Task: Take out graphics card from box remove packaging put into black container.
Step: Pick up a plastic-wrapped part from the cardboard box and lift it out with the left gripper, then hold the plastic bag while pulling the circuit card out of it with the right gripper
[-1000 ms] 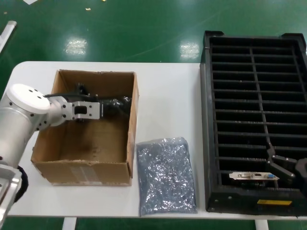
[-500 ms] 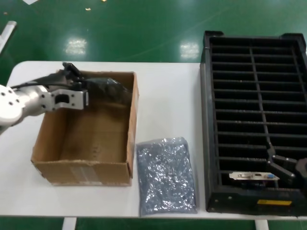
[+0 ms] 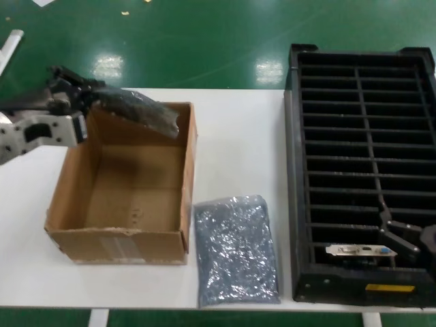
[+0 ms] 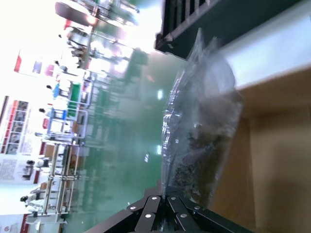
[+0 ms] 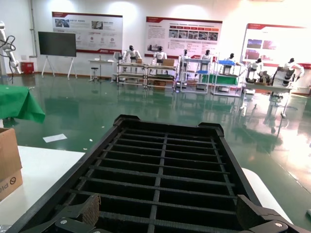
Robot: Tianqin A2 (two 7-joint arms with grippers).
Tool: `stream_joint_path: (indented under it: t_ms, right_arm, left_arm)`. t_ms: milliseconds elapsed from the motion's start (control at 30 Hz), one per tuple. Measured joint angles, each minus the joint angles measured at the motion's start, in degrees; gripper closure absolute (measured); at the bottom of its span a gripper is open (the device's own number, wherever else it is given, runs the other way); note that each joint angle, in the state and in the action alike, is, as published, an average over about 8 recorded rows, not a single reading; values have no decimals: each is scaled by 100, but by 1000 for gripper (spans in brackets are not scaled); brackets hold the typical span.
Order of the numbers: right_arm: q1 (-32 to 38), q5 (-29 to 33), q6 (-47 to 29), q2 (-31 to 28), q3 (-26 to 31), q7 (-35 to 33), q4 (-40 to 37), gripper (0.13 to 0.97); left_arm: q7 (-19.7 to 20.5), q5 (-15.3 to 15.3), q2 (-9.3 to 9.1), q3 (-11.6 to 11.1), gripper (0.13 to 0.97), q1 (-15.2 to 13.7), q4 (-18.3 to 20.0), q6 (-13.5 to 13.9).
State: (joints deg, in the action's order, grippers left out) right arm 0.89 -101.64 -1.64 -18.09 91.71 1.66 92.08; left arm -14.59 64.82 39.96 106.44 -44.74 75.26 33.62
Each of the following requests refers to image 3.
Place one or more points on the black slotted plastic container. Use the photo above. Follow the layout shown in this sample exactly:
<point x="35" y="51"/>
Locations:
<point x="296" y="170"/>

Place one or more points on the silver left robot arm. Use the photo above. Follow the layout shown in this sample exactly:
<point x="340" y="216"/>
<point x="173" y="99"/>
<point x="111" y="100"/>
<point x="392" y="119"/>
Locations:
<point x="51" y="131"/>

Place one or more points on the translucent grey antistatic bag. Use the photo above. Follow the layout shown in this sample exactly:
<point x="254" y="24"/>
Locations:
<point x="143" y="110"/>

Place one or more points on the crinkled blue-grey antistatic bag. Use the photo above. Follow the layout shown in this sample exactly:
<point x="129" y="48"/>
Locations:
<point x="235" y="252"/>

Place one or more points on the white table leg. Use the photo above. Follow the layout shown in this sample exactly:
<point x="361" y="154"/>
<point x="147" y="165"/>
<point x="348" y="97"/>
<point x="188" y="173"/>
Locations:
<point x="98" y="318"/>
<point x="371" y="320"/>

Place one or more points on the graphics card with silver bracket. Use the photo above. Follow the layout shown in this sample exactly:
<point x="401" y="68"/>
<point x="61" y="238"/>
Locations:
<point x="351" y="250"/>

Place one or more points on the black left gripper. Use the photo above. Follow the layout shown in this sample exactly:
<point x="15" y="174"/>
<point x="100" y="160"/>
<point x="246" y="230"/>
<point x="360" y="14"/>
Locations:
<point x="63" y="97"/>

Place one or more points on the white plastic pipe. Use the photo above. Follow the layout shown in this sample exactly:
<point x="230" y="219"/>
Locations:
<point x="12" y="42"/>

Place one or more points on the white paper sheet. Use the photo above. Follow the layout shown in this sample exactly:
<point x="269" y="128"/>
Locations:
<point x="42" y="2"/>

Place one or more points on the yellow container label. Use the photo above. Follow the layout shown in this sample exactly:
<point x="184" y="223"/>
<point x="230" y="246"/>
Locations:
<point x="388" y="289"/>

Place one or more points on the brown cardboard box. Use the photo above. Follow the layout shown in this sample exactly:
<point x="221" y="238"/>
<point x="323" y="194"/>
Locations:
<point x="136" y="177"/>

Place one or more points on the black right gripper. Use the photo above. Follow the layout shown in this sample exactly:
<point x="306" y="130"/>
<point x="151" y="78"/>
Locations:
<point x="428" y="243"/>

